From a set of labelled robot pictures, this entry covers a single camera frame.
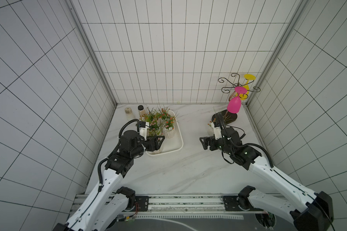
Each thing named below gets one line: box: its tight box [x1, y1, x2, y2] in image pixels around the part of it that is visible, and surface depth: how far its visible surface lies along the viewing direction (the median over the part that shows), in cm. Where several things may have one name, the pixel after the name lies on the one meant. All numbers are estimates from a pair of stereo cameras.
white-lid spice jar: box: [124, 106, 136, 121], surface depth 106 cm
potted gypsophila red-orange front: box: [157, 107, 175, 124], surface depth 97 cm
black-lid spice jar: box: [137, 104, 146, 116], surface depth 107 cm
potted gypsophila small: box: [162, 115, 175, 140], surface depth 97 cm
